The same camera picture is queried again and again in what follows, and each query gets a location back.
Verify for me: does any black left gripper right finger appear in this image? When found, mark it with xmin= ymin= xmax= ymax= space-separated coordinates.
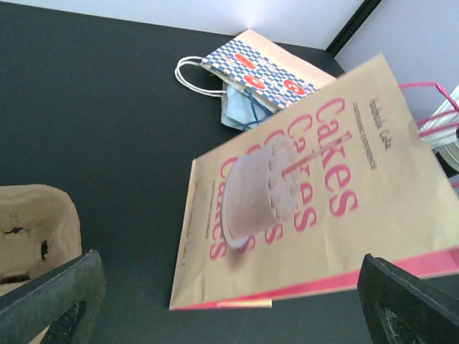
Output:
xmin=357 ymin=254 xmax=458 ymax=343

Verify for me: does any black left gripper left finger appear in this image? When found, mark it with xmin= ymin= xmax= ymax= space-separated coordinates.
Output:
xmin=1 ymin=250 xmax=105 ymax=343

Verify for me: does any cream pink Cakes paper bag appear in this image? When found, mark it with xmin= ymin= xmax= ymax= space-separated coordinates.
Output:
xmin=169 ymin=55 xmax=458 ymax=310

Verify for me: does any light blue paper bag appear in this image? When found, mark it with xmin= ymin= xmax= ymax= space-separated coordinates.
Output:
xmin=220 ymin=85 xmax=268 ymax=131

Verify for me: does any blue checkered bakery paper bag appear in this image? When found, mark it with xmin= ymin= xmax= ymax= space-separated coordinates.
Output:
xmin=176 ymin=29 xmax=336 ymax=112

